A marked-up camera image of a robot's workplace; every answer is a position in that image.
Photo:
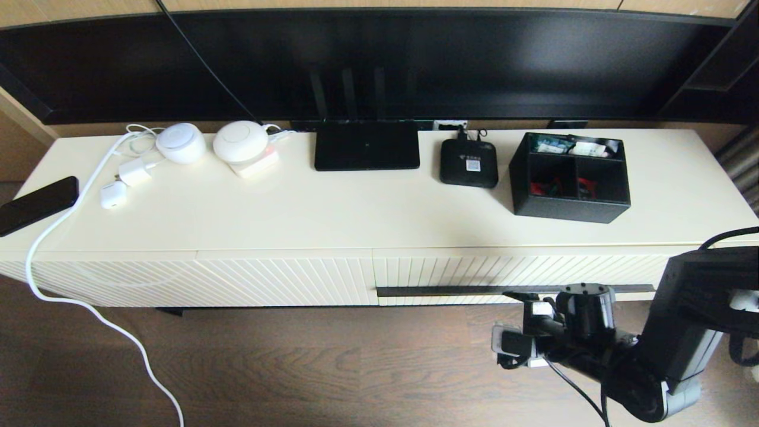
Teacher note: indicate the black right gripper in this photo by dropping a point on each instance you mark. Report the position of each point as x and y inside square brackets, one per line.
[542, 323]

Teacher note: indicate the cream cabinet drawer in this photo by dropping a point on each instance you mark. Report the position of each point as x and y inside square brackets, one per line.
[474, 267]

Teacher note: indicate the black compartment organizer box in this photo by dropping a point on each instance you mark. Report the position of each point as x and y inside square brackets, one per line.
[563, 207]

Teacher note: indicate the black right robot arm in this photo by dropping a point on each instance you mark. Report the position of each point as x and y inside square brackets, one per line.
[682, 332]

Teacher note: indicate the cream TV cabinet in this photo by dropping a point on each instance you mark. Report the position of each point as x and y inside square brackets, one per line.
[356, 207]

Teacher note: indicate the red sachet white nutrition label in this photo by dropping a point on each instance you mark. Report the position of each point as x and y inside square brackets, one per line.
[538, 188]

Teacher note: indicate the red Nescafe coffee sachet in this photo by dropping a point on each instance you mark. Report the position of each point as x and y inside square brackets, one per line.
[586, 187]

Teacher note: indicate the black set-top box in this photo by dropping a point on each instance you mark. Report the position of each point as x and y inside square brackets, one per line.
[456, 168]

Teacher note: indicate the teal tea packet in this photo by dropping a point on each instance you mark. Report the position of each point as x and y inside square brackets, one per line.
[548, 144]

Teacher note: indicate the white cream packet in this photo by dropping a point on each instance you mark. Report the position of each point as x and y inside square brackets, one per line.
[587, 148]

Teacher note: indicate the black television foot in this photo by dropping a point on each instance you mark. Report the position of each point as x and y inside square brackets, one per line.
[566, 124]

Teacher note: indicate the black router with antennas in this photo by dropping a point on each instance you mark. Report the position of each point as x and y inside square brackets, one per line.
[366, 147]

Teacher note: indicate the black television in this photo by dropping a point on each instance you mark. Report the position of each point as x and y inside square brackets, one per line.
[474, 59]

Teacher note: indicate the grey curtain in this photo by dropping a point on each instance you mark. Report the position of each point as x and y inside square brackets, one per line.
[744, 172]

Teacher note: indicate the pink white base block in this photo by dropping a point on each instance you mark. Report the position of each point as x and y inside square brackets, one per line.
[258, 169]

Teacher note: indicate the black shelf unit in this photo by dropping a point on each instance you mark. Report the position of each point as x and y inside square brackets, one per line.
[732, 65]

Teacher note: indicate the white dome lamp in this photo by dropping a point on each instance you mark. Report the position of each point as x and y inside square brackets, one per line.
[240, 141]

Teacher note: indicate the white round speaker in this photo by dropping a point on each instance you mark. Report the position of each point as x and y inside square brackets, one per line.
[181, 144]

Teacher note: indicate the white charger adapter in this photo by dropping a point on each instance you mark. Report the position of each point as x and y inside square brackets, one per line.
[135, 172]

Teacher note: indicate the white earbuds case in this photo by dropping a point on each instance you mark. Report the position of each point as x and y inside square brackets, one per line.
[114, 194]

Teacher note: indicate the black smartphone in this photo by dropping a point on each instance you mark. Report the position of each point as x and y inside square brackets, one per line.
[35, 205]

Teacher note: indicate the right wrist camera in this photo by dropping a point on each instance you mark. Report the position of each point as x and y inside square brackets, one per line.
[510, 344]

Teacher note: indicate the white wall socket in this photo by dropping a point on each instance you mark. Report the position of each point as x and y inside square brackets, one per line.
[449, 125]

